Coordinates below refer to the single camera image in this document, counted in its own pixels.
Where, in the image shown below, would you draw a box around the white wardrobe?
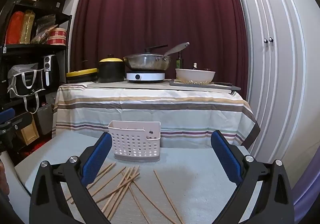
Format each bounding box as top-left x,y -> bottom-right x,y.
230,0 -> 318,173

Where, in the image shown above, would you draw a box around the black air fryer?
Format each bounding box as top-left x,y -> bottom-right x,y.
41,55 -> 58,86

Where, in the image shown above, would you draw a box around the pile of wooden chopsticks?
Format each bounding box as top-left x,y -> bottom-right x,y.
65,162 -> 185,224

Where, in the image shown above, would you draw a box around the flat yellow-lidded black pan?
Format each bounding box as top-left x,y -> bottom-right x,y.
66,68 -> 99,84

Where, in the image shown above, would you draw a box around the black tote bag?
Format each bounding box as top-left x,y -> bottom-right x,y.
7,63 -> 46,115

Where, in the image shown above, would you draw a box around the maroon curtain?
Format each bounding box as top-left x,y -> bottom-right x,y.
71,0 -> 250,101

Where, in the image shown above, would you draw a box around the gold mesh bag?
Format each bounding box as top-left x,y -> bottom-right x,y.
20,10 -> 37,44

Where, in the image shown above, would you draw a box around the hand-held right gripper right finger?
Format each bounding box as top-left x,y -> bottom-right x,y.
210,130 -> 294,224

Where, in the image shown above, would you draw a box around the beige table mat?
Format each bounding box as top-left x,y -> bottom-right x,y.
87,80 -> 233,94

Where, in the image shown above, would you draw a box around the plastic snack packets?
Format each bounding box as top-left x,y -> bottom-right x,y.
31,14 -> 59,44

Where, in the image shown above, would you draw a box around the black-handled pan lid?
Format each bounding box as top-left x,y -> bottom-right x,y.
125,45 -> 169,59

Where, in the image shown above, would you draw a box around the pale grey table mat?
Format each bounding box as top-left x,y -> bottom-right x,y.
14,130 -> 264,224

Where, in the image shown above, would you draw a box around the black shelf rack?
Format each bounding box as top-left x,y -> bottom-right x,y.
0,0 -> 73,145

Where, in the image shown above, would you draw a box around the white bowl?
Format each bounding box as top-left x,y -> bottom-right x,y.
175,68 -> 216,85

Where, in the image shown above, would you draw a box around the red fabric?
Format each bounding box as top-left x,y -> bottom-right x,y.
16,137 -> 48,159

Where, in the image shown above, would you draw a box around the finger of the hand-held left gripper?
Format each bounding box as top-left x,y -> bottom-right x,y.
0,108 -> 23,151

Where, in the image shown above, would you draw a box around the red mesh bag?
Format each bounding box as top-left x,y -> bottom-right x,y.
5,11 -> 25,45

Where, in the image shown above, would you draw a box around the dark grey cutting board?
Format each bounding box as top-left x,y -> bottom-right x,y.
169,79 -> 242,91

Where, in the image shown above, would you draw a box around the striped tablecloth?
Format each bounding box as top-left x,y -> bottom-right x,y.
52,82 -> 260,150

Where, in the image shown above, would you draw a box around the white induction cooker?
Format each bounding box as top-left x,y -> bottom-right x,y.
126,71 -> 166,83

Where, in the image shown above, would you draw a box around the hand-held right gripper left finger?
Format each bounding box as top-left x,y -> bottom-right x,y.
29,132 -> 113,224

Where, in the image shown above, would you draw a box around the red striped round tin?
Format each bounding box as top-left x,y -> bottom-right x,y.
47,28 -> 67,45

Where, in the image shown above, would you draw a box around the wooden box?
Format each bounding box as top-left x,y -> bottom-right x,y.
16,114 -> 40,146

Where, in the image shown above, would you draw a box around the black pot with yellow lid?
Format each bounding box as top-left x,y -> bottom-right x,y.
97,54 -> 125,83

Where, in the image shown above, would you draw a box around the steel frying pan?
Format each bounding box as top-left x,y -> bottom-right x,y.
123,42 -> 190,71

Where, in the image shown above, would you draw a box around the white perforated plastic basket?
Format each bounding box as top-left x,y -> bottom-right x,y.
107,121 -> 161,162

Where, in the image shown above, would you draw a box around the dark grey bin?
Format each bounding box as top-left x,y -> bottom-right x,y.
34,103 -> 54,136

